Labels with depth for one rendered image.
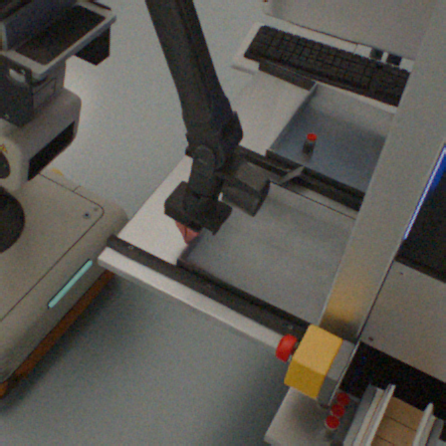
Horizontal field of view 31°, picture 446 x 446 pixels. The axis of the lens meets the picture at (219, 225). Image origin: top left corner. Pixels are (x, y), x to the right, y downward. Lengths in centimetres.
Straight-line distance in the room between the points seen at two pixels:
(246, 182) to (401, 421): 43
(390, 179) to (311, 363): 31
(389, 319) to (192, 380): 123
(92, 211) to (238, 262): 94
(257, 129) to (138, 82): 154
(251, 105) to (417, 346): 77
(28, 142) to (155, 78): 152
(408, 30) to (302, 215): 72
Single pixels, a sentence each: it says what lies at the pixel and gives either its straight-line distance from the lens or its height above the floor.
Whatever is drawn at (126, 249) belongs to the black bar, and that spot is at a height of 90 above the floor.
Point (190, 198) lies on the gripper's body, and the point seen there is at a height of 104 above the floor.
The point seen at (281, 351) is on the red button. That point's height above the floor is 101.
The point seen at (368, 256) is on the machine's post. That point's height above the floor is 119.
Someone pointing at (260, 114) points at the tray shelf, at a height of 88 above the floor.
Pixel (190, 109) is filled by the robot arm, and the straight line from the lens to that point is 118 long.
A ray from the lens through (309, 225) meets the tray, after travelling 152.
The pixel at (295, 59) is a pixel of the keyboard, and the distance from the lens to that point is 199.
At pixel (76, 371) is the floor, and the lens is 231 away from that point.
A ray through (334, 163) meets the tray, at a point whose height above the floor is 88.
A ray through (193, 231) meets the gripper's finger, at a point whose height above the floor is 97.
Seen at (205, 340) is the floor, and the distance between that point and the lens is 239.
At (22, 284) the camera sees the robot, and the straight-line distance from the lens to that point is 214.
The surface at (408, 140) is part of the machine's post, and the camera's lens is 94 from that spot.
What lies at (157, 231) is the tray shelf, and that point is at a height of 88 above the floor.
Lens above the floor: 198
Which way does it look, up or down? 48 degrees down
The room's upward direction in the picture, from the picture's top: 10 degrees clockwise
